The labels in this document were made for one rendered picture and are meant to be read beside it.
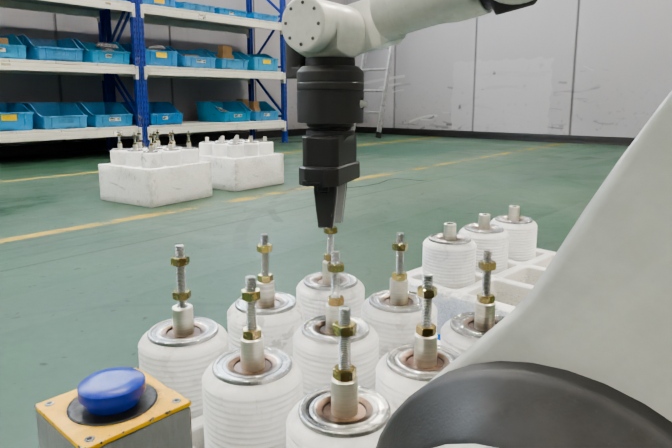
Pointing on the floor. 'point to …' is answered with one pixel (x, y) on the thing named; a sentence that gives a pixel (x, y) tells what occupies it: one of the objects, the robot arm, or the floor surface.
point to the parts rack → (138, 14)
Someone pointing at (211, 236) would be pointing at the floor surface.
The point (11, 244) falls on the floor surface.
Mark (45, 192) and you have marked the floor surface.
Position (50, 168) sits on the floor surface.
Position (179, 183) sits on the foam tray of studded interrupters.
